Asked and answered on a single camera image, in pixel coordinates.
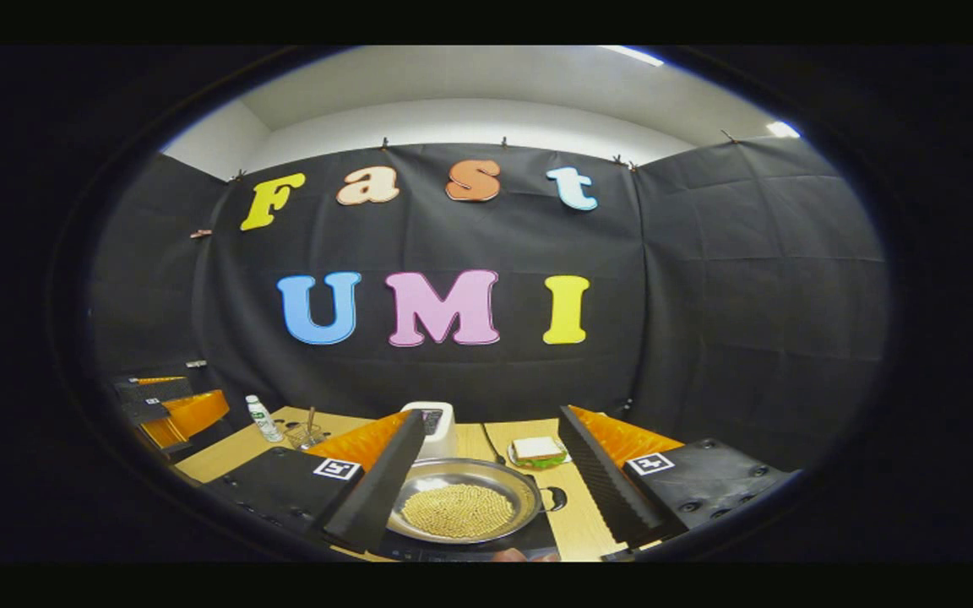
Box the white toaster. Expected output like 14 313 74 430
400 401 459 461

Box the white drink bottle green label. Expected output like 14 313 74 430
246 395 285 443

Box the pile of yellow soybeans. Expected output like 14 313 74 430
402 484 515 540

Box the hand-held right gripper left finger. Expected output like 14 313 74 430
199 410 427 554

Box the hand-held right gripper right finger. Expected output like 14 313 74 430
558 405 796 548

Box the black induction cooktop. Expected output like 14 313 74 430
377 507 559 562

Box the steel pot with black handles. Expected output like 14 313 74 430
387 458 568 546

